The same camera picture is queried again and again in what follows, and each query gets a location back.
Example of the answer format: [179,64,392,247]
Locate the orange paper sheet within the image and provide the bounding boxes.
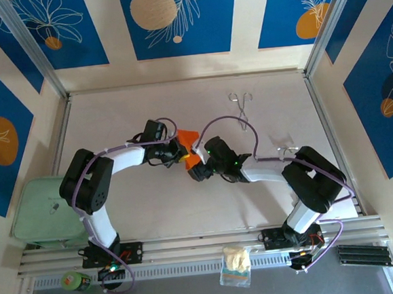
[176,128,204,171]

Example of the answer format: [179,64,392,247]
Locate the metal forceps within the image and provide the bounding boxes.
[228,90,256,131]

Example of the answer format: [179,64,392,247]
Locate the clear bag with yellow contents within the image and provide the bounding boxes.
[217,244,253,291]

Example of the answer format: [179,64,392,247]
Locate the black controller board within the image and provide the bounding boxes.
[288,245,326,275]
[96,263,128,284]

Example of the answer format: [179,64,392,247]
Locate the black ribbed block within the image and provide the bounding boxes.
[336,240,390,272]

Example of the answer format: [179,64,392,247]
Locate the green round can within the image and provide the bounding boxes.
[60,269,93,294]

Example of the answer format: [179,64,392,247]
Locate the aluminium mounting rail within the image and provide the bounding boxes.
[15,215,391,278]

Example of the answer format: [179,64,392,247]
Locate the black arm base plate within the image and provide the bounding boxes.
[257,223,326,252]
[80,240,145,269]

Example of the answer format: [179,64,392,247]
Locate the grey slotted cable duct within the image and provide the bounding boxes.
[32,248,343,291]

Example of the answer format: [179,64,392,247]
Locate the aluminium table side rail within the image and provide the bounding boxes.
[303,69,363,219]
[44,94,79,179]

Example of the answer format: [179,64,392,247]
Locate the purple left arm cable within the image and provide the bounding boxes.
[65,116,190,294]

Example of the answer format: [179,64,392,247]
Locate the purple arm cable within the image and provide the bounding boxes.
[65,116,190,294]
[193,107,362,280]

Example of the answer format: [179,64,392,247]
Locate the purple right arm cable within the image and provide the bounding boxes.
[193,107,362,280]

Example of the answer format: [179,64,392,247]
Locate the aluminium frame post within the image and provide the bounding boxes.
[299,0,371,78]
[0,0,69,104]

